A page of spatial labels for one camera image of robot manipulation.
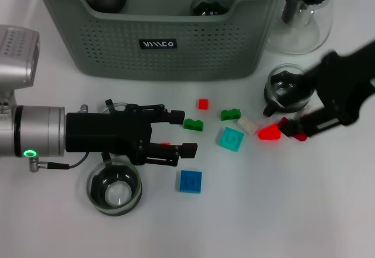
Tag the bright red toy brick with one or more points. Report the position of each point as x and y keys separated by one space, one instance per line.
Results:
x=269 y=132

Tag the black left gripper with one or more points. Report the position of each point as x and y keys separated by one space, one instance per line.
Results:
x=102 y=132

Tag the teal square toy block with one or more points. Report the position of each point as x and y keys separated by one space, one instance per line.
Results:
x=230 y=139

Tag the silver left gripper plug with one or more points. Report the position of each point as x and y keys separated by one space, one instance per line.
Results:
x=84 y=108

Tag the small red square block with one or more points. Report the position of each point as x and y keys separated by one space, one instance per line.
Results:
x=165 y=143
x=203 y=104

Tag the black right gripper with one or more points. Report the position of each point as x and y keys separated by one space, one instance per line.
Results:
x=345 y=88

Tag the blue square toy block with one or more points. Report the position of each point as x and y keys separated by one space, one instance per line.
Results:
x=190 y=181

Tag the dark red toy brick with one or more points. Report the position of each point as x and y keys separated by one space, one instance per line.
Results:
x=300 y=137

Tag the glass carafe with black lid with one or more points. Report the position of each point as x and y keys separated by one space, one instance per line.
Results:
x=319 y=20

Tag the grey-green perforated storage bin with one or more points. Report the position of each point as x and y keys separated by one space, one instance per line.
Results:
x=117 y=50

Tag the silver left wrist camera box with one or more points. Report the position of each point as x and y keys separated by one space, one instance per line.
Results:
x=14 y=55

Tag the glass teacup with black base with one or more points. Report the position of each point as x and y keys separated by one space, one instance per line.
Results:
x=281 y=91
x=117 y=195
x=209 y=6
x=118 y=105

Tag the green toy brick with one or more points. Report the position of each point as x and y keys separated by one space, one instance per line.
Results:
x=231 y=115
x=193 y=124

